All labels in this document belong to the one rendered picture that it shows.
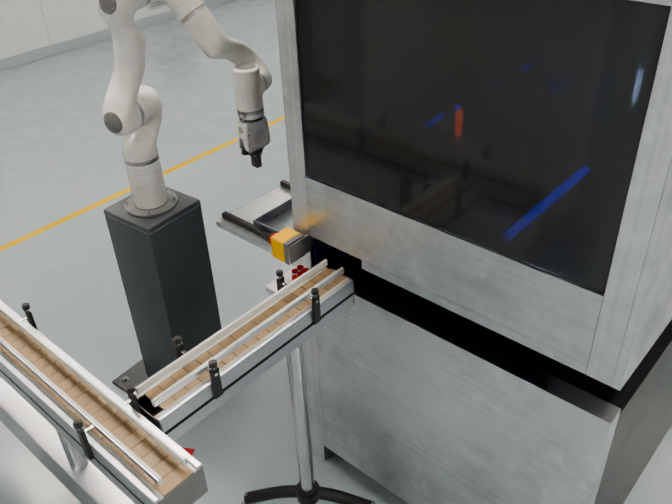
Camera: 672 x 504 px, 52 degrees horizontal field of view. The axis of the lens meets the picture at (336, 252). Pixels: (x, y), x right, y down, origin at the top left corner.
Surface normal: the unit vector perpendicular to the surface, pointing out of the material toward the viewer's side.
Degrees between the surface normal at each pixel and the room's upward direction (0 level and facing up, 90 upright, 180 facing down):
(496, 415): 90
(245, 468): 0
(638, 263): 90
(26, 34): 90
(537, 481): 90
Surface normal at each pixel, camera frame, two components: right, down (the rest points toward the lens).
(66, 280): -0.04, -0.82
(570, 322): -0.66, 0.44
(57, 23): 0.75, 0.35
